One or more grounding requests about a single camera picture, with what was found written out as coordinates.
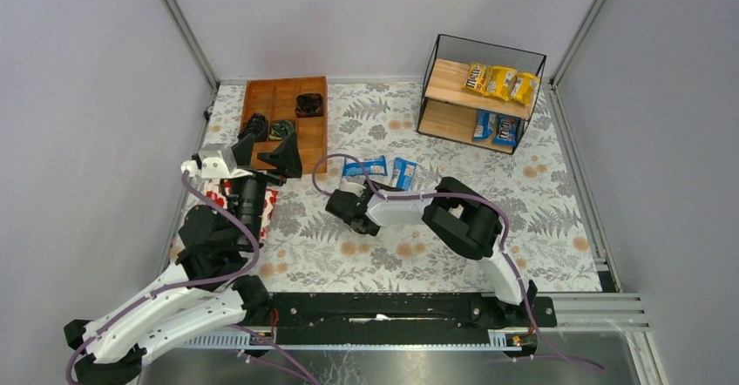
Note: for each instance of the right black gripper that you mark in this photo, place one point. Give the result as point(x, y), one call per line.
point(339, 206)

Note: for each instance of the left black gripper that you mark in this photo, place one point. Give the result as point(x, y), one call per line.
point(254, 176)

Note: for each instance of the blue candy bag long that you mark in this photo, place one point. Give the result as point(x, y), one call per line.
point(485, 125)

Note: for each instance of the blue m&m candy bag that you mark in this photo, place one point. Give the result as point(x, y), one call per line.
point(506, 131)

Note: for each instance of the yellow m&m bag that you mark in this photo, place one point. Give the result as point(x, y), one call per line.
point(498, 82)
point(477, 77)

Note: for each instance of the yellow candy bag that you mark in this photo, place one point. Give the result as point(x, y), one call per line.
point(524, 88)

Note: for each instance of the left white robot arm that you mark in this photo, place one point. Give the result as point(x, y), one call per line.
point(210, 285)

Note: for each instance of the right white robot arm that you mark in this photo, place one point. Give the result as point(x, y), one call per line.
point(470, 225)

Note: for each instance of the blue candy bag top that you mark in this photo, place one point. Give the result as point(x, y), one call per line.
point(373, 167)

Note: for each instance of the colourful item in tray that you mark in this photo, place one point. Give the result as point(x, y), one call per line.
point(280, 129)

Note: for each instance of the orange wooden compartment tray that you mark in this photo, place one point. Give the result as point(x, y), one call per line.
point(276, 99)

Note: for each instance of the red white patterned cloth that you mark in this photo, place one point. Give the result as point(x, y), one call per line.
point(268, 209)

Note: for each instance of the black glossy item in tray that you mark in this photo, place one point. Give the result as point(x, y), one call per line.
point(309, 105)

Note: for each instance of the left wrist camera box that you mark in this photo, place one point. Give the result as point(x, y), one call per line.
point(216, 161)

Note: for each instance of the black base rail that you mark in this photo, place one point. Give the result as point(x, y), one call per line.
point(442, 320)

